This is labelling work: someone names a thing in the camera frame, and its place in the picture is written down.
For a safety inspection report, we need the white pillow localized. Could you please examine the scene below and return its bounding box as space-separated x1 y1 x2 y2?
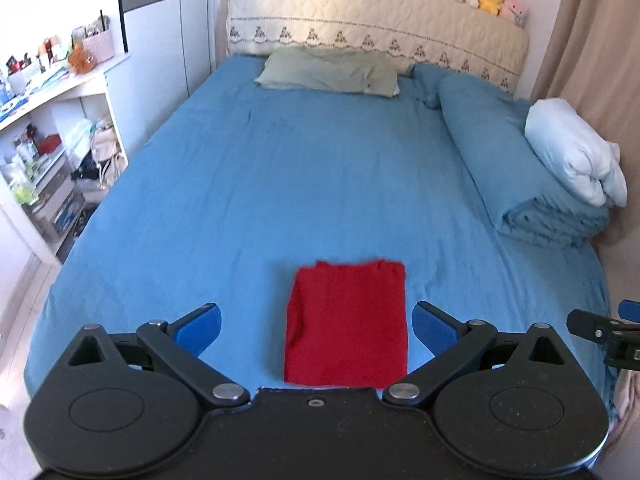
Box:
524 98 628 208

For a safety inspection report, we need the green pillow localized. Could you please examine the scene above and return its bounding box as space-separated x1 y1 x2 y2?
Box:
255 46 399 99

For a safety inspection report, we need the blue bed sheet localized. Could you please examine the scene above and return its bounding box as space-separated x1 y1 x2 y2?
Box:
24 56 608 393

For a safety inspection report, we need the red box on shelf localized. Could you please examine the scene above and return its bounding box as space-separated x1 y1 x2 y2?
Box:
37 133 62 155

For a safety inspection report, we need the red cloth garment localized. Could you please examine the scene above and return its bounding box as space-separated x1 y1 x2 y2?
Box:
283 260 408 389

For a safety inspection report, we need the white shelf unit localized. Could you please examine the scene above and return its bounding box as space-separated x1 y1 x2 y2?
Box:
1 54 129 266

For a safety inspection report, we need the rolled blue duvet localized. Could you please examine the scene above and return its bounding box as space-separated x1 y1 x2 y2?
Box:
410 64 610 247

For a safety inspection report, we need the orange bear toy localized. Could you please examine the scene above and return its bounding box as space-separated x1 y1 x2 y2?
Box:
67 44 98 75

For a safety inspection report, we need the beige curtain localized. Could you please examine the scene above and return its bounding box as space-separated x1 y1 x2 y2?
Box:
533 0 639 308

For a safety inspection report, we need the pink storage basket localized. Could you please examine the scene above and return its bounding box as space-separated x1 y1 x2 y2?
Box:
82 29 115 64

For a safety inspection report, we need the white bag on shelf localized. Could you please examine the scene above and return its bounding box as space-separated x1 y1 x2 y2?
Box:
90 120 122 186

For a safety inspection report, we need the cream quilted headboard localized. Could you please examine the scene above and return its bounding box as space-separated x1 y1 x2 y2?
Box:
226 0 528 93

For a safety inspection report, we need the light pink plush toy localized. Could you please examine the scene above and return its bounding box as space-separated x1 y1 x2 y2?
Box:
499 0 528 28

